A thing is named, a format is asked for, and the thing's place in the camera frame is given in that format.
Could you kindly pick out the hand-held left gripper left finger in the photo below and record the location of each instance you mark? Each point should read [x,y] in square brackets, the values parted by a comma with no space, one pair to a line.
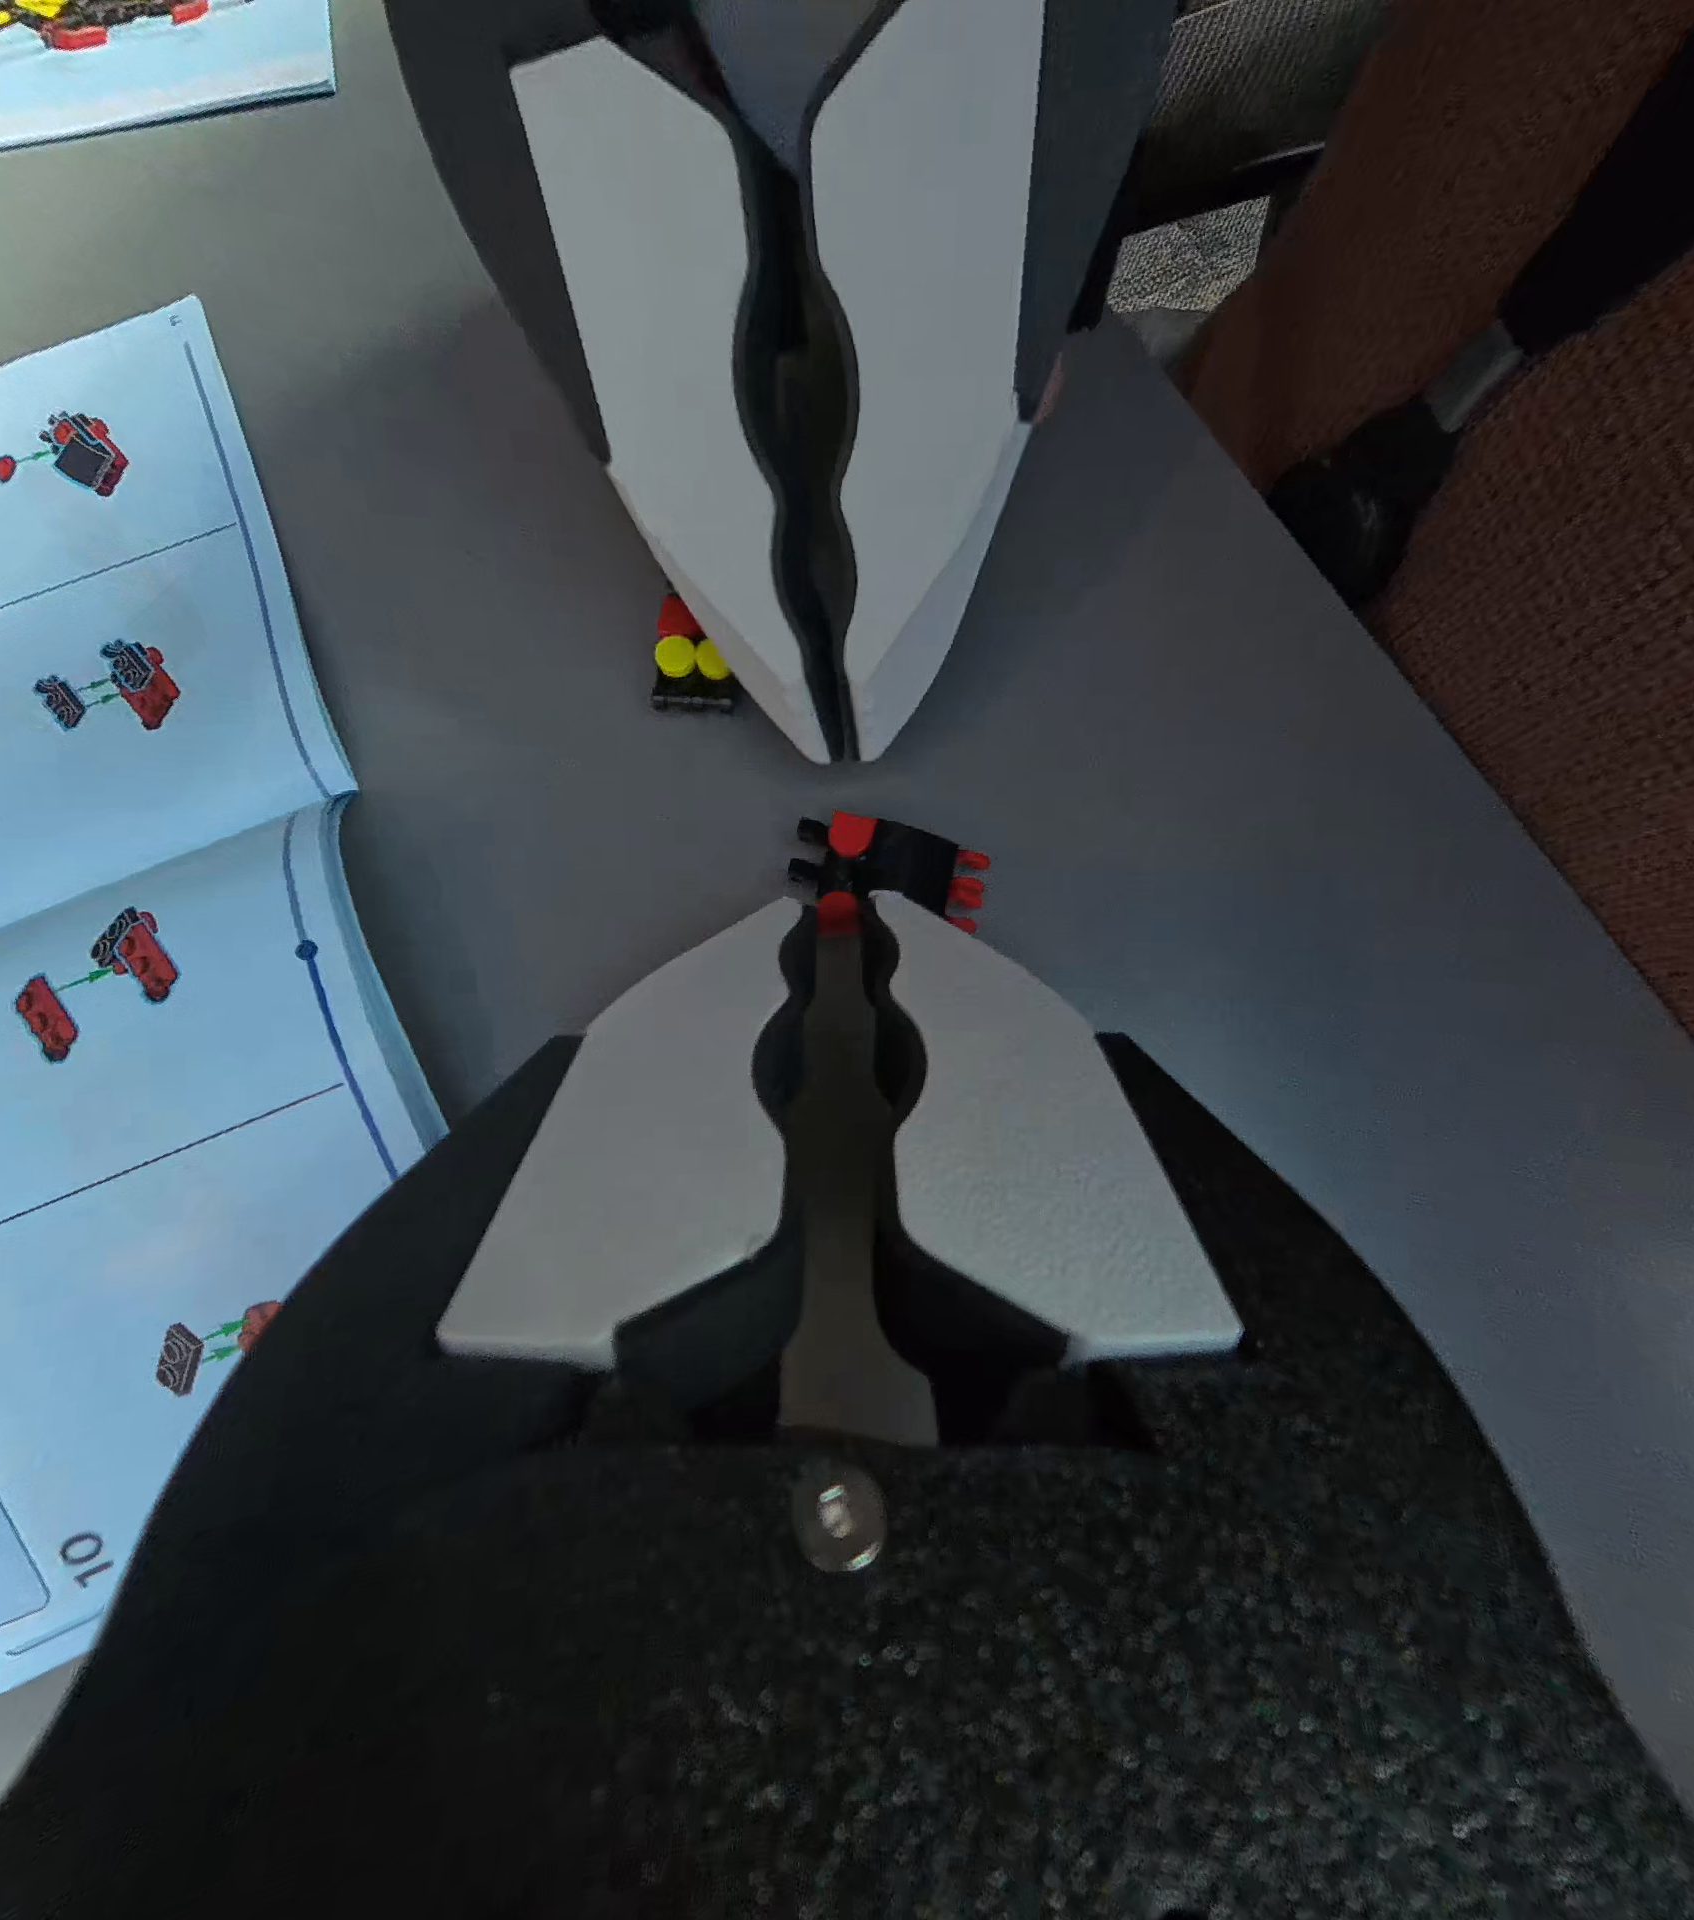
[607,1169]

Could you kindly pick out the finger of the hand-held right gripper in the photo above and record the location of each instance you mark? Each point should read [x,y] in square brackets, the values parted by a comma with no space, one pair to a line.
[938,302]
[638,302]

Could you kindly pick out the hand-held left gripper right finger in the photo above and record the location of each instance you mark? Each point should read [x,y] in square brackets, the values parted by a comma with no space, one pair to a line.
[1058,1169]

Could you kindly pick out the small black brick assembly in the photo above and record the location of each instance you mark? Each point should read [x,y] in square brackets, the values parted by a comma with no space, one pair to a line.
[898,859]

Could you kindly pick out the yellow red black brick assembly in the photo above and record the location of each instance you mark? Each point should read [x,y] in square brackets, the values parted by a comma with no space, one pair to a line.
[685,661]

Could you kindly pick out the grey desk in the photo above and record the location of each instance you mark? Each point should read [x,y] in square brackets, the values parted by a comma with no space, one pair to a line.
[1238,751]

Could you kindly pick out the instruction booklet with creature picture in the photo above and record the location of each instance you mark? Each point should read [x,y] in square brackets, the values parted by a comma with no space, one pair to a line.
[186,76]

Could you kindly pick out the open instruction booklet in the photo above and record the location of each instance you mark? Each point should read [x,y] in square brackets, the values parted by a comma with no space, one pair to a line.
[113,1051]

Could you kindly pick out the rust upholstered chair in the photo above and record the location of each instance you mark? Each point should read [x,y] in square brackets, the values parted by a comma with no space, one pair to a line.
[1612,601]

